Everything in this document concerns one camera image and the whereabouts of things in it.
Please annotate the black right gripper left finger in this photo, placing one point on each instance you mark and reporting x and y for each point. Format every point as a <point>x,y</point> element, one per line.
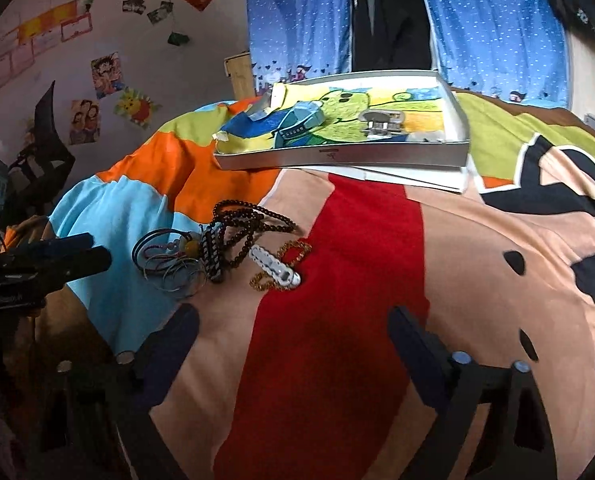
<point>143,384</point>

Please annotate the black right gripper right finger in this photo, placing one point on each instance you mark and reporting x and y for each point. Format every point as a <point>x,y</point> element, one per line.
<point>516,442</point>

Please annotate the white hair clip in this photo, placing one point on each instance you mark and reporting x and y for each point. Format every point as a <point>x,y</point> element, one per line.
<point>274,273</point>

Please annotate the colourful patchwork bed cover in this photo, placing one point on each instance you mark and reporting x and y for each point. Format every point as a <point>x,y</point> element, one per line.
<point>306,383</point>

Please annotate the family cartoon sticker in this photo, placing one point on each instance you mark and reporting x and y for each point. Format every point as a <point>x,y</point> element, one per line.
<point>85,122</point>

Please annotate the yellow bear sticker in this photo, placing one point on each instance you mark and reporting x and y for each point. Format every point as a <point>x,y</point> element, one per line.
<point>136,107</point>

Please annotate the wooden cabinet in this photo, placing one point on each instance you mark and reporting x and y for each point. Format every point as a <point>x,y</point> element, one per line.
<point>238,69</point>

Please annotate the silver claw hair clip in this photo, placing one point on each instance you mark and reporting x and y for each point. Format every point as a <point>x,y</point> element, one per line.
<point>382,122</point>

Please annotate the white tray with cartoon lining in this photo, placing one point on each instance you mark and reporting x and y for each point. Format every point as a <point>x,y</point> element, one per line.
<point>436,131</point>

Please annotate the blue dotted left curtain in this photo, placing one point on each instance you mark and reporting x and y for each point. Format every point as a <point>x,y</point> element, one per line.
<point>293,40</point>

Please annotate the blue dotted curtain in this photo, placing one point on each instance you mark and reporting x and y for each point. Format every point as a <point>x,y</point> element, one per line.
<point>293,40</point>
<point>513,50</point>

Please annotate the blue dotted right curtain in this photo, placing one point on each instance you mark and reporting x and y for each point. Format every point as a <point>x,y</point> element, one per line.
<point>513,50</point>

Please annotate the dark hanging clothes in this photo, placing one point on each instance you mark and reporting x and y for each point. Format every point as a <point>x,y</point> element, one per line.
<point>391,35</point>

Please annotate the anime poster on wall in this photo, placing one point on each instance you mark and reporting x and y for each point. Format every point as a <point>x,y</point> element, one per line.
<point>107,75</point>

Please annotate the green wall ornament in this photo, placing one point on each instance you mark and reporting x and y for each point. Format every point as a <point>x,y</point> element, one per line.
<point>176,39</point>

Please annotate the photo on wall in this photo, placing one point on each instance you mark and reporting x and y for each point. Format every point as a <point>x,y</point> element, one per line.
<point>133,6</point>

